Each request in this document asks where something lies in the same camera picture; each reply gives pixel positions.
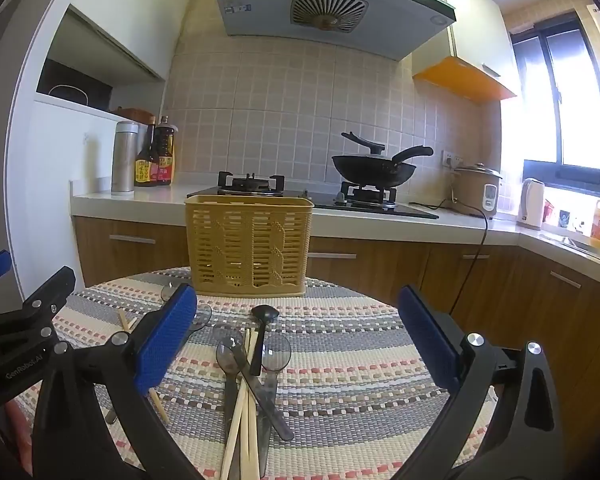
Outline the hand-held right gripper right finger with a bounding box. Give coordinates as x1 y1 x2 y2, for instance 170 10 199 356
395 284 566 480

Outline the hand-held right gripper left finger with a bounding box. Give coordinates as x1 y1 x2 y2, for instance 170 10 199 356
32 282 204 480

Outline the black plastic spoon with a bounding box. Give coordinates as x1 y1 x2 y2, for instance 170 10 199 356
249 304 281 377

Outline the yellow plastic utensil basket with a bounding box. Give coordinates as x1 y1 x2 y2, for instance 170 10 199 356
184 195 315 297

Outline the striped woven table mat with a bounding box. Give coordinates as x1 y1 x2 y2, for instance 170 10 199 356
10 266 498 480

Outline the steel thermos bottle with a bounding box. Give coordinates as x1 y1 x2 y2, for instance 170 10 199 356
111 121 140 196

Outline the dark sauce bottle yellow label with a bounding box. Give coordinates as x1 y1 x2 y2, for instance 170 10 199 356
134 116 160 187

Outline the beige rice cooker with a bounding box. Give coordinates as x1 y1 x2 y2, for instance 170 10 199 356
451 162 503 220

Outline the white electric kettle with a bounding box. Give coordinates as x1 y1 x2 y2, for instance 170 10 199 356
519 178 546 231

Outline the dark sauce bottle red label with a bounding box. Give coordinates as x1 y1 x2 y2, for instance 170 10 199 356
155 116 177 186

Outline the black gas cooktop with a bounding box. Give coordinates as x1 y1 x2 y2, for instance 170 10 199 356
200 171 440 221

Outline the black wok pan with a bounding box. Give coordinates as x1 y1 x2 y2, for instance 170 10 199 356
331 146 434 187

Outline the brown wicker basket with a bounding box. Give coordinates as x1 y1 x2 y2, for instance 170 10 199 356
109 106 156 126

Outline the black box appliance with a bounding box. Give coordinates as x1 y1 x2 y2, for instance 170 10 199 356
36 58 114 111

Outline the dark framed window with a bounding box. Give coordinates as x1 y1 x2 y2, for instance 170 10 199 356
510 10 600 197

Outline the glass range hood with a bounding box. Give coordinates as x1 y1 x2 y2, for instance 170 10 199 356
207 0 457 63

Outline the black power cable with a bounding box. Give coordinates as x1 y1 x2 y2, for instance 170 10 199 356
409 199 489 313

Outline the pan lid with black handle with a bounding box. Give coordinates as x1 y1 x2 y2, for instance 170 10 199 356
337 131 396 163

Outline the wall cabinet with orange underside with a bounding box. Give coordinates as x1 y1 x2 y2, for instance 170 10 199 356
412 0 523 106

